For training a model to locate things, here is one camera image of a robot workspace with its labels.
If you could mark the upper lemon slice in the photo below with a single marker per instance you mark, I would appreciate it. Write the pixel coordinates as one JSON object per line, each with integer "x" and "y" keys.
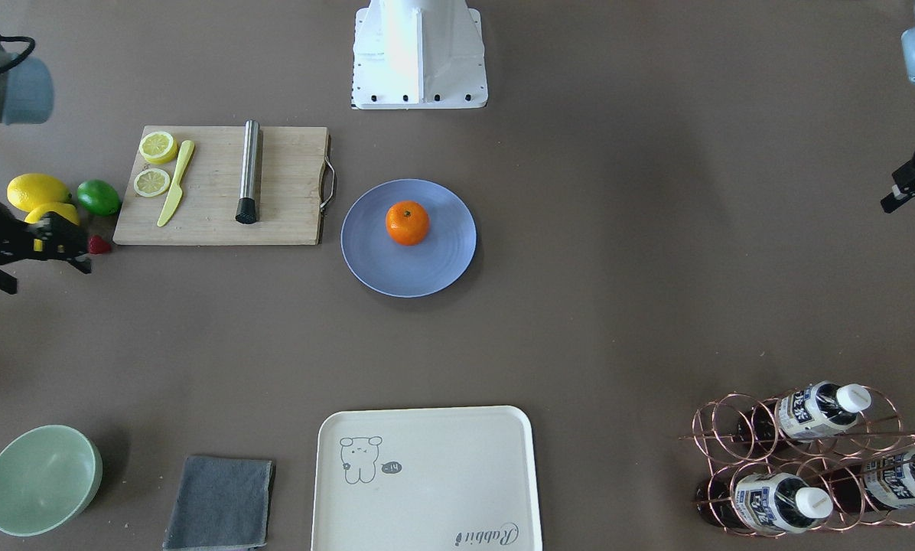
{"x": 151, "y": 182}

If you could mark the whole lemon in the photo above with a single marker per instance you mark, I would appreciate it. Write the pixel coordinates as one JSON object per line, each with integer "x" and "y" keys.
{"x": 67, "y": 210}
{"x": 28, "y": 191}

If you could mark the blue round plate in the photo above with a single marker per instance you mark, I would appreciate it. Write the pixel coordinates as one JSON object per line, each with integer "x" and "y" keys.
{"x": 408, "y": 271}

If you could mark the green bowl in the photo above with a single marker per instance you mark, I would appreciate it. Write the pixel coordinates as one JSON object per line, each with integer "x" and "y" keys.
{"x": 48, "y": 476}

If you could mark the red strawberry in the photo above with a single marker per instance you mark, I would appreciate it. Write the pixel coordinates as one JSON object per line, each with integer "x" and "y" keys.
{"x": 97, "y": 245}

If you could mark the orange fruit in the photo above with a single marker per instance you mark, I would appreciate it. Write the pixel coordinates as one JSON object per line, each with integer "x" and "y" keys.
{"x": 407, "y": 223}

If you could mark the lower whole lemon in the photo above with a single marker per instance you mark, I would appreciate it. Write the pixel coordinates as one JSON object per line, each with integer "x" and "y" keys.
{"x": 67, "y": 210}

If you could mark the steel muddler black tip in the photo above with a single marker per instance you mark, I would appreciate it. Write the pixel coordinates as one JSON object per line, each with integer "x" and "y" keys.
{"x": 247, "y": 211}

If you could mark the wooden cutting board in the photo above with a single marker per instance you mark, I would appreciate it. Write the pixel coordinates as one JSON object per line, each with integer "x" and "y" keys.
{"x": 290, "y": 192}

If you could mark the tea bottle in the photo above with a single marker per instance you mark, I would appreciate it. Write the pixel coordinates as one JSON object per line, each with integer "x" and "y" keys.
{"x": 886, "y": 483}
{"x": 819, "y": 411}
{"x": 762, "y": 504}

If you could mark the green lime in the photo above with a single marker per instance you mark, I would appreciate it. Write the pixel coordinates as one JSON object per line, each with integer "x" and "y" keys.
{"x": 98, "y": 197}

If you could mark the grey folded cloth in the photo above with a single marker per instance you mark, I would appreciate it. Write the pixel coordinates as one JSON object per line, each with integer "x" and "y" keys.
{"x": 221, "y": 504}

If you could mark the back tea bottle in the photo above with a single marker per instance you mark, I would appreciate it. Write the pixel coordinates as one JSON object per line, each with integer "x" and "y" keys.
{"x": 819, "y": 411}
{"x": 886, "y": 483}

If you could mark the yellow plastic knife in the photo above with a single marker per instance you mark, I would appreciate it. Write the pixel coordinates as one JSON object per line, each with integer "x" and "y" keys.
{"x": 175, "y": 191}

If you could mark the upper whole lemon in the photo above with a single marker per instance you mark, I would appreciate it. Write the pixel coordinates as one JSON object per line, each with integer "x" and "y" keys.
{"x": 28, "y": 191}

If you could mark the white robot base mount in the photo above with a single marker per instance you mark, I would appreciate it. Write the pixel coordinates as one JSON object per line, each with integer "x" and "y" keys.
{"x": 418, "y": 55}

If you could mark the front tea bottle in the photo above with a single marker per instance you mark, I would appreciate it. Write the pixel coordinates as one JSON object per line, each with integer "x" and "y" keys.
{"x": 762, "y": 504}

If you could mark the copper wire bottle rack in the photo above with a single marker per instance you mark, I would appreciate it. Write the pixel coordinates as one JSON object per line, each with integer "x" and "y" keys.
{"x": 879, "y": 432}

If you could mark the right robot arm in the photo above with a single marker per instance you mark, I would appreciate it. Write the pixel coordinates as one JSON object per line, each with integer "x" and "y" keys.
{"x": 27, "y": 96}

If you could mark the cream rabbit tray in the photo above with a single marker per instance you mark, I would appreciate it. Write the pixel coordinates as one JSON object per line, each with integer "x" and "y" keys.
{"x": 458, "y": 478}

